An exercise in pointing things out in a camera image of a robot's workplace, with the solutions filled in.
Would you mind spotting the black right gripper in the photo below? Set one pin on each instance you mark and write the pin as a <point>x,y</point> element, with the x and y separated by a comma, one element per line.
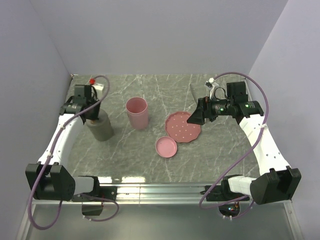
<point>198,117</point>

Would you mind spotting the aluminium frame rail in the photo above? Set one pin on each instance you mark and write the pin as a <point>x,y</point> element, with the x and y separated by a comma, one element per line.
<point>162,212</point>

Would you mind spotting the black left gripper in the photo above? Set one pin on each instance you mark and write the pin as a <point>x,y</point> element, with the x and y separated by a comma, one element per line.
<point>95,116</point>

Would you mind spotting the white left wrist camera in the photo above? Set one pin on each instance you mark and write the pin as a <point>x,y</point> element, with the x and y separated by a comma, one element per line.
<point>98,88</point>

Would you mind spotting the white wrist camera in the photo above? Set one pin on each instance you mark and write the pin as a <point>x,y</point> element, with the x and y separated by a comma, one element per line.
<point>98,88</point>
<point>211,85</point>

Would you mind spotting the pink cylindrical container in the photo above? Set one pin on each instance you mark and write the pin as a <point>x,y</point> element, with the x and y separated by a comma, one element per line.
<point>137,112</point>

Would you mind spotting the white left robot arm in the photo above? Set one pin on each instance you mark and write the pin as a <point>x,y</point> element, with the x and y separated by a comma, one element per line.
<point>49,179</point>

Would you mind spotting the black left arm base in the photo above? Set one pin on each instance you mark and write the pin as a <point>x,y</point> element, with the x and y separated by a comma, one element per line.
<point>100,205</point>

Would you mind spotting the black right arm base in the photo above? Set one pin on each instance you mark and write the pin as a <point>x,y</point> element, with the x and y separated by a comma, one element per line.
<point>232,208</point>

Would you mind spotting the metal serving tongs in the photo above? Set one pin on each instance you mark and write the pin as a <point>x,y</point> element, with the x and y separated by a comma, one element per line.
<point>192,90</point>

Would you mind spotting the pink round lid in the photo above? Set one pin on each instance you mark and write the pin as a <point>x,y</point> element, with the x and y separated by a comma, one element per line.
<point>166,147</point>

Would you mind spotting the grey cylindrical container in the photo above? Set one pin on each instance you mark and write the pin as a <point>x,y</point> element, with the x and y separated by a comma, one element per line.
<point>101,128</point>

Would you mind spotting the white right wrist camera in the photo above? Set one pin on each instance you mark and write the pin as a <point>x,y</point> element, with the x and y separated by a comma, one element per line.
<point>211,85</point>

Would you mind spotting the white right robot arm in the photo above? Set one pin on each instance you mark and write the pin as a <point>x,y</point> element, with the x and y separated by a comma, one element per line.
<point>277,180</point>

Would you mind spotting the pink dotted plate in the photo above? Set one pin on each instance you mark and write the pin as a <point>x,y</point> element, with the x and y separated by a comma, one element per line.
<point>177,128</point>

